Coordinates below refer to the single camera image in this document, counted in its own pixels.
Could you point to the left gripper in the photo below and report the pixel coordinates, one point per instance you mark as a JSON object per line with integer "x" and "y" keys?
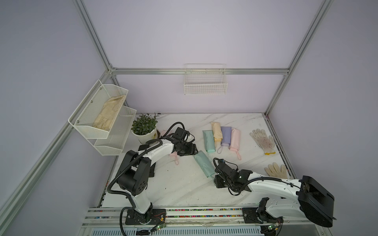
{"x": 191, "y": 150}

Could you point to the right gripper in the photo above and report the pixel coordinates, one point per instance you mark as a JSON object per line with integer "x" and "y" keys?
{"x": 217, "y": 181}

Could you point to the teal umbrella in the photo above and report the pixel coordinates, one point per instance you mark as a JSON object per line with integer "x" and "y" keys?
{"x": 204, "y": 163}
{"x": 209, "y": 142}

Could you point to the pink umbrella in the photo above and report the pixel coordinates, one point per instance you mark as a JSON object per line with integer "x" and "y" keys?
{"x": 174, "y": 157}
{"x": 235, "y": 142}

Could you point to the black umbrella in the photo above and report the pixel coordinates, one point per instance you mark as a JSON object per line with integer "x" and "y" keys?
{"x": 152, "y": 171}

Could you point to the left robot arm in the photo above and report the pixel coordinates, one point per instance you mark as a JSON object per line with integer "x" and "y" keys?
{"x": 132, "y": 177}

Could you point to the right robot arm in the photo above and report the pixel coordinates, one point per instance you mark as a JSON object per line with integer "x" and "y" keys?
{"x": 301, "y": 198}

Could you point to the yellow umbrella in sleeve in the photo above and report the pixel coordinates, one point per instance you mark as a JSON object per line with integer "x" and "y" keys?
{"x": 217, "y": 134}

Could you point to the purple umbrella in sleeve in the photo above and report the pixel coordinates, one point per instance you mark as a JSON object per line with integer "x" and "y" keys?
{"x": 226, "y": 138}

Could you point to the cream work glove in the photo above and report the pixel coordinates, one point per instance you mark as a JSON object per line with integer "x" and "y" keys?
{"x": 276, "y": 171}

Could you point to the white dotted work glove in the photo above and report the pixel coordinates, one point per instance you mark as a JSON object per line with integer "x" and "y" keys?
{"x": 264, "y": 141}

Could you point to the potted green plant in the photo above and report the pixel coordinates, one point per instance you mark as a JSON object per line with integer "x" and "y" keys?
{"x": 145, "y": 127}

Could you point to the beige gloves in shelf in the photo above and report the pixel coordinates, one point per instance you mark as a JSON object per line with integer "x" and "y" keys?
{"x": 108, "y": 113}

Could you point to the white two-tier mesh shelf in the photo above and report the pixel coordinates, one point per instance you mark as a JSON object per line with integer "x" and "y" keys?
{"x": 107, "y": 143}

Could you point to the white wire wall basket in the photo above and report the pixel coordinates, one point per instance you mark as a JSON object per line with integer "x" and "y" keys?
{"x": 205, "y": 79}

